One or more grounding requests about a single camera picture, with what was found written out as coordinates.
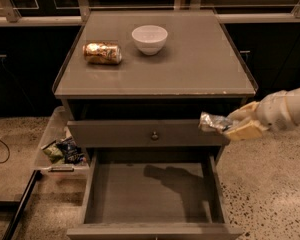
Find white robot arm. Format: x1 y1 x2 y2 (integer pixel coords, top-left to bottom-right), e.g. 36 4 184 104
224 88 300 141

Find crushed silver blue redbull can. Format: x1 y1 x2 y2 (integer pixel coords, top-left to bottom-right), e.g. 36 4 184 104
198 112 239 132

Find grey drawer cabinet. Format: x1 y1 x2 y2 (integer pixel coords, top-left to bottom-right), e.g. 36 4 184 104
54 10 257 158

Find dark blue snack bag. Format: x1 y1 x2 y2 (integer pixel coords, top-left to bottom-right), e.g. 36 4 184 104
56 137 86 164

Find green snack bag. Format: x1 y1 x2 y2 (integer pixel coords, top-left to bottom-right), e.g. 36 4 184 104
41 142 64 164

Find grey open middle drawer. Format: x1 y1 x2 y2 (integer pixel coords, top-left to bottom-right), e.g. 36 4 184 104
67 148 242 240

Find grey top drawer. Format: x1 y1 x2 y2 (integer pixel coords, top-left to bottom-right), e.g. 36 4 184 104
67 119 229 148

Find white metal railing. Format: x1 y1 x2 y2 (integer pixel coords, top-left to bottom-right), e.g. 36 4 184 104
0 0 300 28

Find black floor rail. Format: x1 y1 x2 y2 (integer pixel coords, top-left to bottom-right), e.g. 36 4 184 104
0 170 42 240

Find brass drawer knob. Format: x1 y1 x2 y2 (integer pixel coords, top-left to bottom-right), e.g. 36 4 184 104
151 132 159 141

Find black floor cable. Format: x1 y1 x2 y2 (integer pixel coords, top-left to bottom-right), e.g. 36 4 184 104
0 132 11 164

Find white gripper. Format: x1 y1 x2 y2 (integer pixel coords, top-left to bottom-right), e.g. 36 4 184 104
224 91 295 141

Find orange gold soda can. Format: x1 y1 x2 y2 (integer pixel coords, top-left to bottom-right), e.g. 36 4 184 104
83 42 122 65

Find clear plastic storage bin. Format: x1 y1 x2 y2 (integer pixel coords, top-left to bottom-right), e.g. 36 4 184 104
33 106 89 177

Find white ceramic bowl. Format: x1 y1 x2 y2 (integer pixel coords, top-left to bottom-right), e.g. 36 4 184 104
132 25 168 55

